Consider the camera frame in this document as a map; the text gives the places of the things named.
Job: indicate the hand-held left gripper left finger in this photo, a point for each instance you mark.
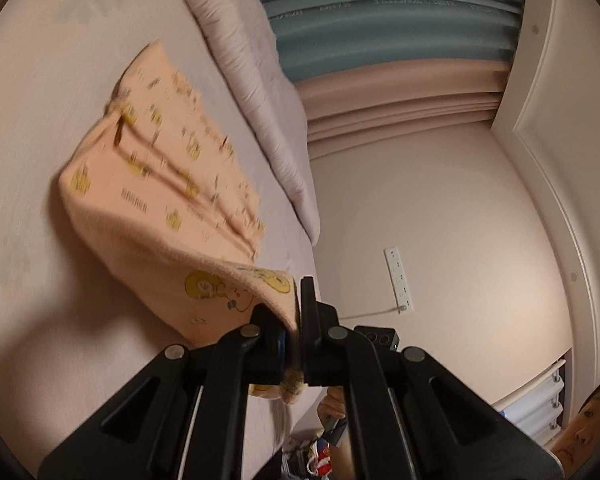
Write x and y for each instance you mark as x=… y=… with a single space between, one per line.
x=280 y=360

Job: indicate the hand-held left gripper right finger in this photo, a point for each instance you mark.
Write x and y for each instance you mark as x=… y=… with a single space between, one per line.
x=307 y=355

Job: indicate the orange cartoon print towel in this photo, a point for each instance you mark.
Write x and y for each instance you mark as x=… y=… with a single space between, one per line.
x=155 y=200

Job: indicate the person's right forearm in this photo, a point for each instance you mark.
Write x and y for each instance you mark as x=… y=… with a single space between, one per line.
x=341 y=460

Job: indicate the person's right hand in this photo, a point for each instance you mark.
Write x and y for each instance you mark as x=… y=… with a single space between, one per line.
x=332 y=405

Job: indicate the white power strip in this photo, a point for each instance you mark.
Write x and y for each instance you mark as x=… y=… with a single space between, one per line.
x=397 y=280

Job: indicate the person's printed clothing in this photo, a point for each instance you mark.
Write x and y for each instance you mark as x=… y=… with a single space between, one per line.
x=310 y=455

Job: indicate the white drawer cabinet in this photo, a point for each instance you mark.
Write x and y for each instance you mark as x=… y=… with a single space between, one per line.
x=540 y=405

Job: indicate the person's head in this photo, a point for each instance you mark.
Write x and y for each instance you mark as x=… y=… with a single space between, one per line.
x=587 y=425

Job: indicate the pink curtain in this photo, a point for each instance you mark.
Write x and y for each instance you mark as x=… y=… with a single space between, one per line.
x=405 y=105

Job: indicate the pale lilac bed sheet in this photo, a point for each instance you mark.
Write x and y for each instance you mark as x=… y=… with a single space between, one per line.
x=40 y=310

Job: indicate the grey folded comforter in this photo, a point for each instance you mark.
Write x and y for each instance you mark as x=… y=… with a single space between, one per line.
x=260 y=110

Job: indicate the white panelled wardrobe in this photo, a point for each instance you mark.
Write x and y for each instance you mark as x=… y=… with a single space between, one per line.
x=580 y=160

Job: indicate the teal curtain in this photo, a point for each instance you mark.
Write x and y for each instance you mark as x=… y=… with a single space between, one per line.
x=380 y=25

